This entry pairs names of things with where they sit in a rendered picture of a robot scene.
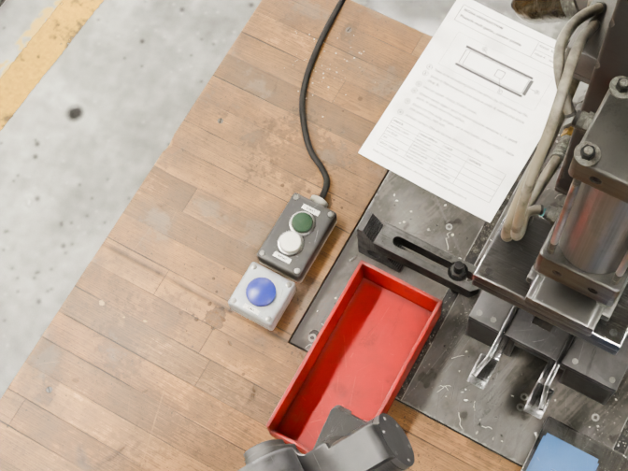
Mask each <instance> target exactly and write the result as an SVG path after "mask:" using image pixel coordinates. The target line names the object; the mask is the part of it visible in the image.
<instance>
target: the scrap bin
mask: <svg viewBox="0 0 628 471"><path fill-rule="evenodd" d="M442 302H443V301H442V300H440V299H438V298H436V297H434V296H432V295H431V294H429V293H426V292H424V291H422V290H420V289H418V288H416V287H414V286H412V285H410V284H408V283H406V282H404V281H403V280H401V279H399V278H396V277H394V276H392V275H390V274H388V273H386V272H384V271H383V270H381V269H379V268H377V267H375V266H373V265H371V264H369V263H367V262H365V261H363V260H361V261H360V262H359V264H358V266H357V267H356V269H355V271H354V273H353V274H352V276H351V278H350V280H349V282H348V284H347V285H346V287H345V289H344V291H343V292H342V293H341V295H340V297H339V298H338V300H337V302H336V304H335V306H334V308H333V310H332V311H331V313H330V315H329V316H328V318H327V320H326V322H325V323H324V325H323V326H322V328H321V330H320V332H319V334H318V335H317V337H316V339H315V341H314V342H313V344H312V346H311V347H310V349H309V351H308V353H307V355H306V357H305V359H304V360H303V362H302V363H301V365H300V366H299V368H298V370H297V372H296V373H295V375H294V377H293V379H292V381H291V383H290V384H289V386H288V388H287V390H286V391H285V393H284V394H283V396H282V397H281V399H280V401H279V403H278V405H277V407H276V408H275V410H274V412H273V414H272V415H271V417H270V419H269V421H268V422H267V424H266V428H267V430H268V432H269V434H270V435H271V436H273V437H275V438H277V439H283V441H284V443H286V444H295V446H296V447H297V449H298V450H299V451H301V452H303V453H304V454H306V453H308V452H309V451H311V450H313V448H314V446H315V444H316V441H317V439H318V437H319V435H320V432H321V429H322V427H323V425H324V423H325V422H326V420H327V417H328V415H329V413H330V411H331V409H332V408H333V407H335V406H337V405H341V406H343V407H345V408H347V409H349V410H350V411H352V412H351V414H353V415H354V416H356V417H358V418H360V419H362V420H366V421H370V420H372V419H374V418H375V417H376V416H378V415H379V414H381V413H386V414H387V413H388V411H389V409H390V407H391V405H392V404H393V401H394V399H395V397H396V395H397V394H398V393H399V391H400V389H401V387H402V385H403V384H404V382H405V380H406V378H407V375H408V374H409V372H410V370H411V368H412V366H413V364H414V363H415V362H416V360H417V358H418V356H419V354H420V353H421V350H422V348H423V346H424V344H425V343H426V341H427V339H428V337H429V335H430V334H431V333H432V331H433V329H434V327H435V324H436V322H437V321H438V319H439V317H440V315H441V309H442Z"/></svg>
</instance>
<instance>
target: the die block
mask: <svg viewBox="0 0 628 471"><path fill-rule="evenodd" d="M465 334H466V335H468V336H470V337H472V338H474V339H476V340H477V341H479V342H481V343H483V344H485V345H487V346H489V347H492V345H493V343H494V341H495V339H496V338H497V336H498V333H496V332H495V331H493V330H491V329H489V328H487V327H485V326H483V325H481V324H479V323H477V322H475V321H472V320H470V319H468V323H467V326H466V331H465ZM515 346H516V347H518V348H520V349H522V350H525V351H527V352H529V353H531V354H533V355H534V356H536V357H538V358H540V359H542V360H544V361H546V362H548V361H549V359H548V358H546V357H544V356H542V355H540V354H538V353H536V352H534V351H532V350H529V349H527V348H525V347H524V346H522V345H520V344H518V343H516V342H514V341H512V340H510V339H509V341H508V343H507V346H506V348H505V350H504V352H503V354H505V355H506V356H510V354H511V352H512V351H513V349H514V347H515ZM559 368H560V369H562V370H563V371H564V372H563V374H562V376H561V378H560V380H559V382H560V383H562V384H563V385H565V386H567V387H569V388H571V389H573V390H575V391H576V392H578V393H581V394H583V395H585V396H587V397H589V398H591V399H592V400H594V401H596V402H598V403H600V404H602V405H605V404H606V403H607V401H608V400H609V399H610V397H611V396H612V395H613V394H614V392H612V391H611V390H609V389H607V388H605V387H603V386H601V385H599V384H597V383H595V382H593V381H591V380H589V379H587V378H584V377H583V376H581V375H579V374H577V373H575V372H573V371H571V370H569V369H567V368H565V367H563V366H561V365H560V367H559Z"/></svg>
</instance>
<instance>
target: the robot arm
mask: <svg viewBox="0 0 628 471"><path fill-rule="evenodd" d="M351 412H352V411H350V410H349V409H347V408H345V407H343V406H341V405H337V406H335V407H333V408H332V409H331V411H330V413H329V415H328V417H327V420H326V422H325V423H324V425H323V427H322V429H321V432H320V435H319V437H318V439H317V441H316V444H315V446H314V448H313V450H311V451H309V452H308V453H306V454H302V453H301V452H300V451H299V450H298V449H297V447H296V446H295V444H285V443H284V441H283V439H270V440H266V441H264V442H261V443H259V444H257V445H255V446H253V447H252V448H250V449H248V450H247V451H246V452H245V453H244V458H245V464H246V466H244V467H242V468H241V469H239V470H237V471H404V470H406V469H407V468H409V467H410V466H412V465H413V464H414V461H415V458H414V452H413V449H412V447H411V444H410V442H409V440H408V438H407V435H406V434H405V432H404V430H403V429H402V428H401V426H400V425H399V424H398V423H397V421H396V420H395V419H394V418H392V417H391V416H390V415H388V414H386V413H381V414H379V415H378V416H376V417H375V418H374V419H372V420H370V421H366V420H362V419H360V418H358V417H356V416H354V415H353V414H351Z"/></svg>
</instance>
